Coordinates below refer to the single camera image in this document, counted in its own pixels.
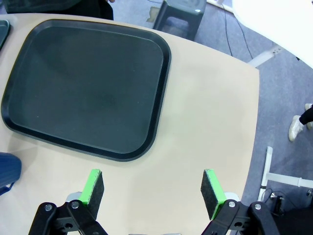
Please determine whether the blue cup yellow inside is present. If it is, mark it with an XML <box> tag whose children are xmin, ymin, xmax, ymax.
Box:
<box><xmin>0</xmin><ymin>151</ymin><xmax>22</xmax><ymax>196</ymax></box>

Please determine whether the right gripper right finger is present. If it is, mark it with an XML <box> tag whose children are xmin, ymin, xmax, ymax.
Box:
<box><xmin>200</xmin><ymin>168</ymin><xmax>281</xmax><ymax>235</ymax></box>

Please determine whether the dark grey plastic stool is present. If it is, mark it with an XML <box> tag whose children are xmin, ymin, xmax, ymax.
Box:
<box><xmin>153</xmin><ymin>0</ymin><xmax>206</xmax><ymax>41</ymax></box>

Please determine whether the black cable bundle on floor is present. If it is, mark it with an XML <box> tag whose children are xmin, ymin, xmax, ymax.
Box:
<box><xmin>263</xmin><ymin>187</ymin><xmax>288</xmax><ymax>217</ymax></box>

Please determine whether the thin black floor cable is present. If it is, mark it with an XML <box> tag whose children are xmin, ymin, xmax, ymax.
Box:
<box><xmin>220</xmin><ymin>2</ymin><xmax>254</xmax><ymax>62</ymax></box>

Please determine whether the black trouser leg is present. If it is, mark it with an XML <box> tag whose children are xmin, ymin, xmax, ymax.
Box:
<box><xmin>299</xmin><ymin>105</ymin><xmax>313</xmax><ymax>126</ymax></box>

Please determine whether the white table with tumbler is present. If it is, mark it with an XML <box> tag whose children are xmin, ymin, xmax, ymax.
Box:
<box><xmin>231</xmin><ymin>0</ymin><xmax>313</xmax><ymax>71</ymax></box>

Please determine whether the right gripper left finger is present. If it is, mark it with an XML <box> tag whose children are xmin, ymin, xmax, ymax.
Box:
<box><xmin>28</xmin><ymin>168</ymin><xmax>108</xmax><ymax>235</ymax></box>

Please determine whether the white sneaker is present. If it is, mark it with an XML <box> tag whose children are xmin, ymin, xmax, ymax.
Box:
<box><xmin>288</xmin><ymin>115</ymin><xmax>304</xmax><ymax>142</ymax></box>

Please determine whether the white metal table leg frame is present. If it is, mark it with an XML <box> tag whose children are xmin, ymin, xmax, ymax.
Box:
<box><xmin>257</xmin><ymin>146</ymin><xmax>313</xmax><ymax>204</ymax></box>

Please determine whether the black plastic serving tray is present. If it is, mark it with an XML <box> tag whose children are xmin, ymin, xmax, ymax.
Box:
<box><xmin>0</xmin><ymin>19</ymin><xmax>12</xmax><ymax>51</ymax></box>
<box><xmin>0</xmin><ymin>19</ymin><xmax>172</xmax><ymax>162</ymax></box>

